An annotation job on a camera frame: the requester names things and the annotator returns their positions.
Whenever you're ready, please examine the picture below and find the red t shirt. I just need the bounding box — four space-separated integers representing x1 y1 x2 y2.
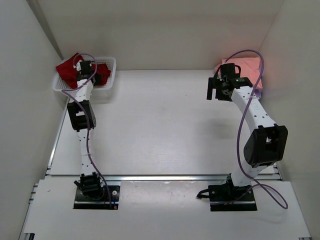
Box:
55 52 112 89

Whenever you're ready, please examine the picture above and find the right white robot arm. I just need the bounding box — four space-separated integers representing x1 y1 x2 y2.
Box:
196 63 288 206

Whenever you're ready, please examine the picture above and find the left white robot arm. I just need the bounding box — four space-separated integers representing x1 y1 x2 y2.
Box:
67 73 106 201

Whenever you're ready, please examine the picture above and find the pink folded t shirt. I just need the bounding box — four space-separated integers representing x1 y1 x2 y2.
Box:
227 57 261 85

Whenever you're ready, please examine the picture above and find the lavender folded t shirt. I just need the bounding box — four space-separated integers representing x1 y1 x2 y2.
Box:
254 89 262 99

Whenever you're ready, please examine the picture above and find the white perforated plastic basket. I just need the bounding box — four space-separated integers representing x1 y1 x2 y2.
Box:
52 53 117 101

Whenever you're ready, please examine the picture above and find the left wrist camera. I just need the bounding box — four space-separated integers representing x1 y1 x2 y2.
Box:
73 60 93 76

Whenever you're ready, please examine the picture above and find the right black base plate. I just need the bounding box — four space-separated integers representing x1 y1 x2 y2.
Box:
208 183 258 212

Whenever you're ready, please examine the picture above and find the aluminium frame rail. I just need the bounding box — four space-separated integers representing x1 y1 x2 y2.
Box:
44 172 283 183

